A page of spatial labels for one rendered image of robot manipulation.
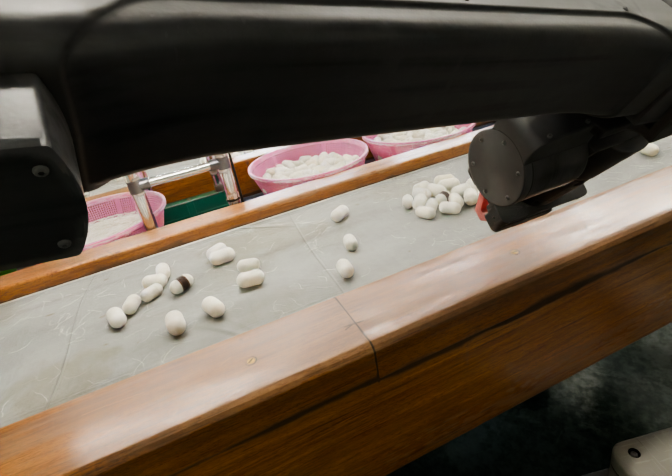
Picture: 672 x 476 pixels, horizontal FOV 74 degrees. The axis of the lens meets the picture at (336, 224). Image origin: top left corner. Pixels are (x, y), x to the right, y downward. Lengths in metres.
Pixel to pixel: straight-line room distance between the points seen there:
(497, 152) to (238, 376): 0.29
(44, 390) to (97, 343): 0.07
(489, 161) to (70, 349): 0.51
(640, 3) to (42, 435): 0.53
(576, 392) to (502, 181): 1.17
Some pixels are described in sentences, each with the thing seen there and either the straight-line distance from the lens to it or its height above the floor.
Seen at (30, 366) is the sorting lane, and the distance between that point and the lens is 0.65.
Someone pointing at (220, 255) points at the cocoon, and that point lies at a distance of 0.67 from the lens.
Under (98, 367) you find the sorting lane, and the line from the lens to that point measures 0.58.
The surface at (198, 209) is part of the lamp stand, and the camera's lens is 1.08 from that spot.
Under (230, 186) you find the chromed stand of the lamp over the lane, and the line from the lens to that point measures 0.82.
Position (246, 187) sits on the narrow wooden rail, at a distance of 1.11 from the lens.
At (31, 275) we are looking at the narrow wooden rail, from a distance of 0.83.
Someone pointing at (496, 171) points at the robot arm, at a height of 0.93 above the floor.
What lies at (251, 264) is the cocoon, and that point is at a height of 0.75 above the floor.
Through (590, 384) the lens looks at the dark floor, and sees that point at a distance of 1.50.
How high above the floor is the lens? 1.05
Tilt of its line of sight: 25 degrees down
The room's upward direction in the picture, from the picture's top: 11 degrees counter-clockwise
